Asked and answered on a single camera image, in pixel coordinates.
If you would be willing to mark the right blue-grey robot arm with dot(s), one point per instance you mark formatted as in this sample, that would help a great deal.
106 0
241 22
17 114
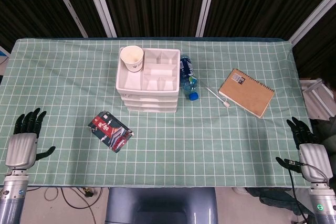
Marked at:
323 205

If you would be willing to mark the white partition post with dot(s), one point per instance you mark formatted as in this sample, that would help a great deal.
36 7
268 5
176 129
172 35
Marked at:
101 6
69 6
312 20
207 3

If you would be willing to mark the white paper cup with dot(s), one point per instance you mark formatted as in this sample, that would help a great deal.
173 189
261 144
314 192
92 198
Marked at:
131 57

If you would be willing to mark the green checked tablecloth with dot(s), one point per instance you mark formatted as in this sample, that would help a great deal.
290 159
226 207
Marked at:
183 142

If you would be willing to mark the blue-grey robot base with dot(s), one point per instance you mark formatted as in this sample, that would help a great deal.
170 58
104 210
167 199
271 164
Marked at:
160 205

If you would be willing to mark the white metal rack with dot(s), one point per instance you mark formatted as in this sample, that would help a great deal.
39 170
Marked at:
317 95

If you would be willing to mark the brown spiral notebook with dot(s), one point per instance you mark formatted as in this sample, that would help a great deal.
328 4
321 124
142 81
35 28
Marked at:
248 94

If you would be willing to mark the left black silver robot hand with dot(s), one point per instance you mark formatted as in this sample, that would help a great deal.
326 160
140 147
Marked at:
21 150

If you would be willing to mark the clear plastic lowest drawer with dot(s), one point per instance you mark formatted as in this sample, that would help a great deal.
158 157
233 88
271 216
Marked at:
149 109

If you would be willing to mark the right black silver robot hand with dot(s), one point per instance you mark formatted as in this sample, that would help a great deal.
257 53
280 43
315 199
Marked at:
315 158

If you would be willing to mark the blue plastic water bottle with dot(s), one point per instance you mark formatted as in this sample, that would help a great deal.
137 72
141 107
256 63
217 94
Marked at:
187 70

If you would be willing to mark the white plastic drawer organizer frame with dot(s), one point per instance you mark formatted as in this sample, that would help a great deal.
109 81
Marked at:
157 73

